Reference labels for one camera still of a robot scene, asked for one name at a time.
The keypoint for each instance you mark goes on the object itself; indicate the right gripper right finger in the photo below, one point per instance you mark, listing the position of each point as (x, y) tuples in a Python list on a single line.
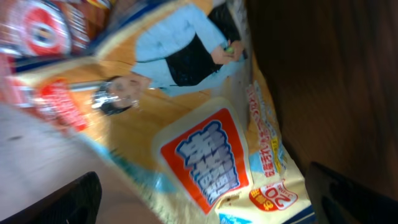
[(338, 199)]

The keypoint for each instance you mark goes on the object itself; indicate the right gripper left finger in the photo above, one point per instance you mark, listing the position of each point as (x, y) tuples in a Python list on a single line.
[(75, 203)]

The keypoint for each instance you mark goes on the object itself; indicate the yellow white snack bag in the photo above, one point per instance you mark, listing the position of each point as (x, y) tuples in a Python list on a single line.
[(168, 92)]

